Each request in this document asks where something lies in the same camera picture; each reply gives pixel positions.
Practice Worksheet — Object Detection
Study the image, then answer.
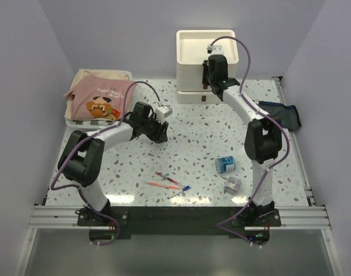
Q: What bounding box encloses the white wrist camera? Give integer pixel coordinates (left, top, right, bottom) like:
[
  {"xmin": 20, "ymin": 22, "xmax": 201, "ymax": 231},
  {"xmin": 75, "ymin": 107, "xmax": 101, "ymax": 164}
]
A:
[
  {"xmin": 155, "ymin": 105, "xmax": 173, "ymax": 121},
  {"xmin": 207, "ymin": 44, "xmax": 224, "ymax": 57}
]

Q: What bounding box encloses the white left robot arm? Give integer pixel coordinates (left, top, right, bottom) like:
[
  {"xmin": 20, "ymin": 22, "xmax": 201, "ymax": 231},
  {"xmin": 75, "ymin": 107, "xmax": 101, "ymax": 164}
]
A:
[{"xmin": 51, "ymin": 102, "xmax": 173, "ymax": 225}]

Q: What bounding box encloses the dark red pen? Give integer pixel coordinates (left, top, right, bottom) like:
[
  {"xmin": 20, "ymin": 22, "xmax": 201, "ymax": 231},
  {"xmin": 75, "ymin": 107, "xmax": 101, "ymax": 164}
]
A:
[{"xmin": 155, "ymin": 171, "xmax": 184, "ymax": 187}]

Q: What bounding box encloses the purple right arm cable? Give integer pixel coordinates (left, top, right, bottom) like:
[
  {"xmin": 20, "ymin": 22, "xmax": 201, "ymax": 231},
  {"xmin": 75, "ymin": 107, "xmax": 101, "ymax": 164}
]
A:
[{"xmin": 216, "ymin": 36, "xmax": 291, "ymax": 247}]

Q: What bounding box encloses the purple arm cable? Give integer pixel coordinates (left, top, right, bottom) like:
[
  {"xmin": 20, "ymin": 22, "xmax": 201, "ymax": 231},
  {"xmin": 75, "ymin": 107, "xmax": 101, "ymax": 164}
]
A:
[
  {"xmin": 50, "ymin": 80, "xmax": 162, "ymax": 247},
  {"xmin": 216, "ymin": 36, "xmax": 291, "ymax": 247}
]

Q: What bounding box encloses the blue cap ballpoint pen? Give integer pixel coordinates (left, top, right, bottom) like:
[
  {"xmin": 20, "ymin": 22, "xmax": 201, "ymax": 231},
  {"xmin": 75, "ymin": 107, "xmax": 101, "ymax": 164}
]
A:
[{"xmin": 167, "ymin": 185, "xmax": 190, "ymax": 200}]

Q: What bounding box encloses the aluminium frame rail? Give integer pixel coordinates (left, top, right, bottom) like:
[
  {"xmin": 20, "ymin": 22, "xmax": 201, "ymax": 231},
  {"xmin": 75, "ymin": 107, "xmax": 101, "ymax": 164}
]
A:
[{"xmin": 28, "ymin": 206, "xmax": 331, "ymax": 230}]

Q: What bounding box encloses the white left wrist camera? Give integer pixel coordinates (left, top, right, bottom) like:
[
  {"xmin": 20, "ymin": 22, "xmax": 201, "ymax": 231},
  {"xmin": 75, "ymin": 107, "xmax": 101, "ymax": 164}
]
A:
[{"xmin": 155, "ymin": 105, "xmax": 173, "ymax": 121}]

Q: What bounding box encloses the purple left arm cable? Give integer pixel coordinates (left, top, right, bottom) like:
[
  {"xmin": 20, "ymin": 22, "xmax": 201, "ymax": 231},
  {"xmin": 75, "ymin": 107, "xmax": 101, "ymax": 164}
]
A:
[{"xmin": 50, "ymin": 80, "xmax": 162, "ymax": 247}]

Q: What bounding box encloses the cream drawer organizer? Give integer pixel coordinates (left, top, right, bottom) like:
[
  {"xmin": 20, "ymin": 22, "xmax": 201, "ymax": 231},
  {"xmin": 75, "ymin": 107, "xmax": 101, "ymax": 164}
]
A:
[{"xmin": 176, "ymin": 29, "xmax": 235, "ymax": 104}]

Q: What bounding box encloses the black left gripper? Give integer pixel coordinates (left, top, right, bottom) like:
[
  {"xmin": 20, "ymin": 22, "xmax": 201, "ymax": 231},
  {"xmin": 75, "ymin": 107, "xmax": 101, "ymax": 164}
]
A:
[{"xmin": 141, "ymin": 114, "xmax": 168, "ymax": 144}]

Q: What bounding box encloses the grey pencil pouch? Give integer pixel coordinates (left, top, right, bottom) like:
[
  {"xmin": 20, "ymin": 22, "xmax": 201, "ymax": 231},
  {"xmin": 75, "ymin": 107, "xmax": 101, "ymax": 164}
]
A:
[{"xmin": 258, "ymin": 101, "xmax": 302, "ymax": 132}]

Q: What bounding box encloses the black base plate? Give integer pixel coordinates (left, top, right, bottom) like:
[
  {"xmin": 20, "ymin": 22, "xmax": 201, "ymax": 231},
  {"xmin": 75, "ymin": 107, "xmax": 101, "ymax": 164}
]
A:
[{"xmin": 77, "ymin": 205, "xmax": 281, "ymax": 241}]

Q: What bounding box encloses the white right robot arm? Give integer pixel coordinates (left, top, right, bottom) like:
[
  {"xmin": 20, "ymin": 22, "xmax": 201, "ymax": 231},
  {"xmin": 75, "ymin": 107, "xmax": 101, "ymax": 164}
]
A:
[{"xmin": 203, "ymin": 54, "xmax": 282, "ymax": 226}]

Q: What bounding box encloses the pink printed t-shirt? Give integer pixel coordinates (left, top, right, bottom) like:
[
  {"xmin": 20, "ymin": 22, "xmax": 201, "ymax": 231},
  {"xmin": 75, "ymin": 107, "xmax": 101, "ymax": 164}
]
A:
[{"xmin": 64, "ymin": 75, "xmax": 136, "ymax": 121}]

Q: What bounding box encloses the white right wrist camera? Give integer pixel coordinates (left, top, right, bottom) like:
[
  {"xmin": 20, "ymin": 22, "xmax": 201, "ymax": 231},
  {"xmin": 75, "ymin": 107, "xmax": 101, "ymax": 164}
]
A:
[{"xmin": 207, "ymin": 44, "xmax": 224, "ymax": 57}]

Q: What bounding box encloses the white laundry tray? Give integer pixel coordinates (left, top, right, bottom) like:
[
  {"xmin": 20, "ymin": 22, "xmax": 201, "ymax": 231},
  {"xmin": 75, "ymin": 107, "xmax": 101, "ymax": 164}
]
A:
[{"xmin": 65, "ymin": 68, "xmax": 133, "ymax": 129}]

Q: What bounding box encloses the blue label can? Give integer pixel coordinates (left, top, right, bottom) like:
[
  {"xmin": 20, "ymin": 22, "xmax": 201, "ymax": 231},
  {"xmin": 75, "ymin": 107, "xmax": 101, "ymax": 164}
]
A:
[{"xmin": 215, "ymin": 156, "xmax": 236, "ymax": 174}]

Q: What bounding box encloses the orange pen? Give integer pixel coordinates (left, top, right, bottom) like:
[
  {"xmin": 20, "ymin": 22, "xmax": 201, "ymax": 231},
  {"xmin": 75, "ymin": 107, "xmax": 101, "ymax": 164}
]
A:
[{"xmin": 147, "ymin": 182, "xmax": 181, "ymax": 190}]

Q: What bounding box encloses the clear tape roll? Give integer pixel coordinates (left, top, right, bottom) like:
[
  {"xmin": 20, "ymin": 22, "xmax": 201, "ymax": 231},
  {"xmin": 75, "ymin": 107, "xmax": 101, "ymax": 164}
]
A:
[{"xmin": 224, "ymin": 177, "xmax": 241, "ymax": 196}]

